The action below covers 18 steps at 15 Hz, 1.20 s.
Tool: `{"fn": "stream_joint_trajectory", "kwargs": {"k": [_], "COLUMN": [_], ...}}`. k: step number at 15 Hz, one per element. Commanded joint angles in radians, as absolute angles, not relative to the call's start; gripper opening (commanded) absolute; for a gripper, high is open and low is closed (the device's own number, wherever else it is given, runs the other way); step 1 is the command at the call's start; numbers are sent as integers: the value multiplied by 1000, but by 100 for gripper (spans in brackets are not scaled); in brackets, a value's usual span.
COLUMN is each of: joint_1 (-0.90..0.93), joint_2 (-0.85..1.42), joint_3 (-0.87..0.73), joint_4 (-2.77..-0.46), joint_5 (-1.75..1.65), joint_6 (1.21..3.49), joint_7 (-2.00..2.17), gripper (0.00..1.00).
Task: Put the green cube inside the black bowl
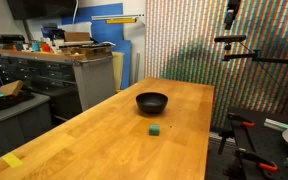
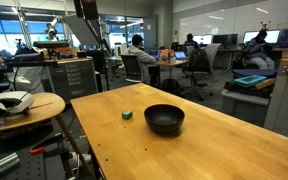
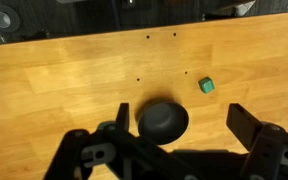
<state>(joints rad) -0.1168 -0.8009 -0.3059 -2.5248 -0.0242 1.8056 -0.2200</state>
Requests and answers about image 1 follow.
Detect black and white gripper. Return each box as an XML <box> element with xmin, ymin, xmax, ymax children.
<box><xmin>224</xmin><ymin>0</ymin><xmax>242</xmax><ymax>30</ymax></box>

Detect green cube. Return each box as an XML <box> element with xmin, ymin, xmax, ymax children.
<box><xmin>148</xmin><ymin>124</ymin><xmax>161</xmax><ymax>137</ymax></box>

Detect black bowl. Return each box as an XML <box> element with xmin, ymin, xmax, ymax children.
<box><xmin>135</xmin><ymin>92</ymin><xmax>169</xmax><ymax>114</ymax></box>

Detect multicolour patterned backdrop panel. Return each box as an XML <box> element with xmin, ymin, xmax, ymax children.
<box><xmin>145</xmin><ymin>0</ymin><xmax>288</xmax><ymax>129</ymax></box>

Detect black clamp orange tips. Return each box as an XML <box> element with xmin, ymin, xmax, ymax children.
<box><xmin>234</xmin><ymin>147</ymin><xmax>279</xmax><ymax>173</ymax></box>
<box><xmin>226</xmin><ymin>112</ymin><xmax>256</xmax><ymax>128</ymax></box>

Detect yellow spirit level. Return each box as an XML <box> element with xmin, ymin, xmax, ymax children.
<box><xmin>105</xmin><ymin>18</ymin><xmax>138</xmax><ymax>25</ymax></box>

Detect blue foam panel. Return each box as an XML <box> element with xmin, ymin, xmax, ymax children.
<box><xmin>110</xmin><ymin>39</ymin><xmax>132</xmax><ymax>90</ymax></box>

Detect beige foam panel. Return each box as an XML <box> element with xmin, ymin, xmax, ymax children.
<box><xmin>112</xmin><ymin>51</ymin><xmax>125</xmax><ymax>92</ymax></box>

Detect large blue board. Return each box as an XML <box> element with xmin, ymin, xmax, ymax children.
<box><xmin>61</xmin><ymin>3</ymin><xmax>124</xmax><ymax>44</ymax></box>

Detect black perforated breadboard table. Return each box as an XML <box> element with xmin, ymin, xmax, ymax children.
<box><xmin>217</xmin><ymin>106</ymin><xmax>288</xmax><ymax>180</ymax></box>

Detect grey pegboard drawer cabinet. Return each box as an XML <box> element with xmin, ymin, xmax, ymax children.
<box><xmin>0</xmin><ymin>49</ymin><xmax>117</xmax><ymax>113</ymax></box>

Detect brown cardboard box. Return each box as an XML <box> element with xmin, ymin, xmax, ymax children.
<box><xmin>63</xmin><ymin>31</ymin><xmax>91</xmax><ymax>43</ymax></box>

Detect blue storage bin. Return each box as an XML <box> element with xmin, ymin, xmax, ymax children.
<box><xmin>40</xmin><ymin>27</ymin><xmax>65</xmax><ymax>40</ymax></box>

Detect small orange container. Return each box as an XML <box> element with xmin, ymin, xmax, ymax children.
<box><xmin>39</xmin><ymin>43</ymin><xmax>52</xmax><ymax>53</ymax></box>

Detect small teal cup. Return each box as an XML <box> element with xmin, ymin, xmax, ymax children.
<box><xmin>30</xmin><ymin>40</ymin><xmax>41</xmax><ymax>52</ymax></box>

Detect black flat device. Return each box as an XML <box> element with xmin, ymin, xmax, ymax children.
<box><xmin>0</xmin><ymin>34</ymin><xmax>26</xmax><ymax>44</ymax></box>

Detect brown cardboard block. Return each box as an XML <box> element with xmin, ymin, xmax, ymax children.
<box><xmin>0</xmin><ymin>79</ymin><xmax>26</xmax><ymax>98</ymax></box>

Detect grey plastic storage bin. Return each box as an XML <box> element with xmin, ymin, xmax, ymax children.
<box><xmin>0</xmin><ymin>92</ymin><xmax>53</xmax><ymax>153</ymax></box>

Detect yellow tape patch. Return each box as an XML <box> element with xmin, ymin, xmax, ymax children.
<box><xmin>2</xmin><ymin>152</ymin><xmax>24</xmax><ymax>169</ymax></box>

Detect black stereo camera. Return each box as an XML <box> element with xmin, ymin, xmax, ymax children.
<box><xmin>213</xmin><ymin>34</ymin><xmax>247</xmax><ymax>44</ymax></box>

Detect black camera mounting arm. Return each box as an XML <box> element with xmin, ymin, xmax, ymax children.
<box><xmin>221</xmin><ymin>42</ymin><xmax>288</xmax><ymax>71</ymax></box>

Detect aluminium wall rail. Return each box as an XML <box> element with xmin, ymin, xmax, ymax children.
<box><xmin>91</xmin><ymin>13</ymin><xmax>146</xmax><ymax>22</ymax></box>

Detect white hanging cable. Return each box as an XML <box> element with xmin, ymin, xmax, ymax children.
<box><xmin>71</xmin><ymin>0</ymin><xmax>80</xmax><ymax>24</ymax></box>

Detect black wall monitor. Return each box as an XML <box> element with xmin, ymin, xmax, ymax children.
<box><xmin>6</xmin><ymin>0</ymin><xmax>79</xmax><ymax>20</ymax></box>

